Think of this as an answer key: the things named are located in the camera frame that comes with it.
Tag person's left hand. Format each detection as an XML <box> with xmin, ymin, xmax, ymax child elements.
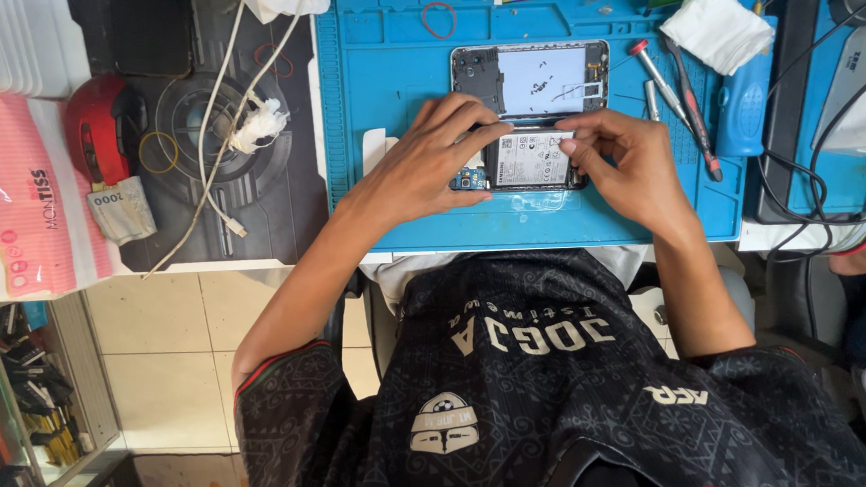
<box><xmin>347</xmin><ymin>88</ymin><xmax>520</xmax><ymax>231</ymax></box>

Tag person's right hand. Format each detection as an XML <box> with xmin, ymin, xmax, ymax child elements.
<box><xmin>553</xmin><ymin>104</ymin><xmax>698</xmax><ymax>241</ymax></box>

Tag black smartphone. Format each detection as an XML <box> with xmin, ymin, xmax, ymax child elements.
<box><xmin>448</xmin><ymin>37</ymin><xmax>619</xmax><ymax>198</ymax></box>

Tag white sticker strip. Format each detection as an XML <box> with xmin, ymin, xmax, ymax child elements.
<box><xmin>360</xmin><ymin>127</ymin><xmax>401</xmax><ymax>178</ymax></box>

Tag small blue circuit board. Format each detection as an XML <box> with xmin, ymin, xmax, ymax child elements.
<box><xmin>448</xmin><ymin>166</ymin><xmax>490</xmax><ymax>193</ymax></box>

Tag short silver screwdriver bit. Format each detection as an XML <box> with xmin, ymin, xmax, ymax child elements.
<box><xmin>644</xmin><ymin>79</ymin><xmax>663</xmax><ymax>124</ymax></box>

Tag black and red tweezers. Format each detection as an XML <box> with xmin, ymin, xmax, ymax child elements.
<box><xmin>663</xmin><ymin>31</ymin><xmax>725</xmax><ymax>186</ymax></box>

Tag silver screwdriver with red cap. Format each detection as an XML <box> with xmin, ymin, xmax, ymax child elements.
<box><xmin>628</xmin><ymin>36</ymin><xmax>695</xmax><ymax>136</ymax></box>

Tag clear plastic film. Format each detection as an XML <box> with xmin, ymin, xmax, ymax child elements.
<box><xmin>506</xmin><ymin>187</ymin><xmax>584</xmax><ymax>216</ymax></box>

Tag blue silicone repair mat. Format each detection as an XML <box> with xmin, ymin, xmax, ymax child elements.
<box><xmin>312</xmin><ymin>0</ymin><xmax>792</xmax><ymax>266</ymax></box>

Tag white phone battery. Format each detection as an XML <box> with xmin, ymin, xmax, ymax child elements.
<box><xmin>491</xmin><ymin>129</ymin><xmax>579</xmax><ymax>190</ymax></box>

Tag group of tiny black screws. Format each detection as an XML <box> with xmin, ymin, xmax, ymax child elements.
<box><xmin>525</xmin><ymin>57</ymin><xmax>592</xmax><ymax>105</ymax></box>

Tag black printed desk mat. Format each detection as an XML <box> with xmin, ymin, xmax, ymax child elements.
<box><xmin>65</xmin><ymin>0</ymin><xmax>335</xmax><ymax>278</ymax></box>

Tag red rubber band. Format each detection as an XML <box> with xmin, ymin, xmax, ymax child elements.
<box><xmin>252</xmin><ymin>41</ymin><xmax>295</xmax><ymax>81</ymax></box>
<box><xmin>420</xmin><ymin>1</ymin><xmax>460</xmax><ymax>43</ymax></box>

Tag small crumpled white tissue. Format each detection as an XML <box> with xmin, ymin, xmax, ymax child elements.
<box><xmin>225</xmin><ymin>89</ymin><xmax>294</xmax><ymax>157</ymax></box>

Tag folded white tissue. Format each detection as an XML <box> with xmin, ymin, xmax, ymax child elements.
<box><xmin>657</xmin><ymin>0</ymin><xmax>779</xmax><ymax>82</ymax></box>

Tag black tray with blue mat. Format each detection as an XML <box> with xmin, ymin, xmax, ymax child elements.
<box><xmin>740</xmin><ymin>0</ymin><xmax>866</xmax><ymax>229</ymax></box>

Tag white soldering station unit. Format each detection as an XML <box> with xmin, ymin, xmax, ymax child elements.
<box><xmin>803</xmin><ymin>22</ymin><xmax>866</xmax><ymax>162</ymax></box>

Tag person's black patterned shirt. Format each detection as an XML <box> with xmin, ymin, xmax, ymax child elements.
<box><xmin>224</xmin><ymin>229</ymin><xmax>866</xmax><ymax>487</ymax></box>

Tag yellow rubber band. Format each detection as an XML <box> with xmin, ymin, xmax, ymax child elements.
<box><xmin>136</xmin><ymin>129</ymin><xmax>182</xmax><ymax>177</ymax></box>

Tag folded grey banknote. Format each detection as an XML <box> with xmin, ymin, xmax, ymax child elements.
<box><xmin>85</xmin><ymin>175</ymin><xmax>159</xmax><ymax>249</ymax></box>

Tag black phone with dark screen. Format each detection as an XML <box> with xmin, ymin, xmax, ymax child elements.
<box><xmin>107</xmin><ymin>0</ymin><xmax>196</xmax><ymax>83</ymax></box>

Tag red computer mouse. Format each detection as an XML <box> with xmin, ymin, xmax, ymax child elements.
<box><xmin>60</xmin><ymin>72</ymin><xmax>153</xmax><ymax>192</ymax></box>

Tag pink tissue pack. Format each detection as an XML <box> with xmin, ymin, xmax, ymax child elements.
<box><xmin>0</xmin><ymin>83</ymin><xmax>116</xmax><ymax>303</ymax></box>

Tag stack of white trays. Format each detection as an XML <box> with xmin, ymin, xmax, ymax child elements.
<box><xmin>0</xmin><ymin>0</ymin><xmax>95</xmax><ymax>103</ymax></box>

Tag glass display cabinet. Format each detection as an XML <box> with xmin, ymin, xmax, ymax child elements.
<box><xmin>0</xmin><ymin>291</ymin><xmax>132</xmax><ymax>487</ymax></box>

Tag blue handled screwdriver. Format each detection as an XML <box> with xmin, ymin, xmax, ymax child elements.
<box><xmin>705</xmin><ymin>15</ymin><xmax>788</xmax><ymax>160</ymax></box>

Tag white charging cable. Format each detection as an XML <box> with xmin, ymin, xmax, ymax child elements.
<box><xmin>124</xmin><ymin>0</ymin><xmax>331</xmax><ymax>282</ymax></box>

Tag bundle of cables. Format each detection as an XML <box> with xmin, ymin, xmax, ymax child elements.
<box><xmin>747</xmin><ymin>0</ymin><xmax>866</xmax><ymax>265</ymax></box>

